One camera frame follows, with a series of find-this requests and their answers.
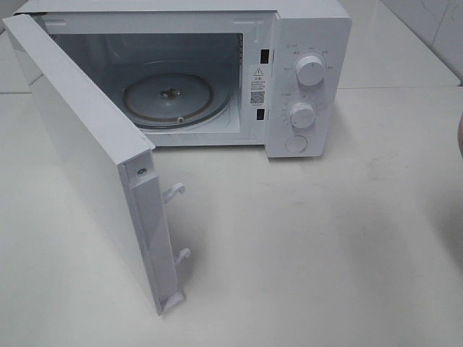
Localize round white door button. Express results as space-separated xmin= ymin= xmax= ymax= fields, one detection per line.
xmin=285 ymin=135 xmax=307 ymax=153

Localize white timer knob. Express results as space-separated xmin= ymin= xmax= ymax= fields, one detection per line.
xmin=289 ymin=102 xmax=316 ymax=129

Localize white microwave door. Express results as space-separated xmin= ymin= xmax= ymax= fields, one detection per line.
xmin=4 ymin=14 xmax=190 ymax=314

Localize pink round plate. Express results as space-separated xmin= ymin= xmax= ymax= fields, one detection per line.
xmin=457 ymin=115 xmax=463 ymax=156

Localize glass microwave turntable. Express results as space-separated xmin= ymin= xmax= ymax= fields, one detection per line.
xmin=123 ymin=73 xmax=232 ymax=129

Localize white microwave oven body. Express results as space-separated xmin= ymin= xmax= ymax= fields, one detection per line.
xmin=11 ymin=1 xmax=352 ymax=158

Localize upper white power knob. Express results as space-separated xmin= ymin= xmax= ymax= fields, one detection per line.
xmin=295 ymin=52 xmax=326 ymax=87

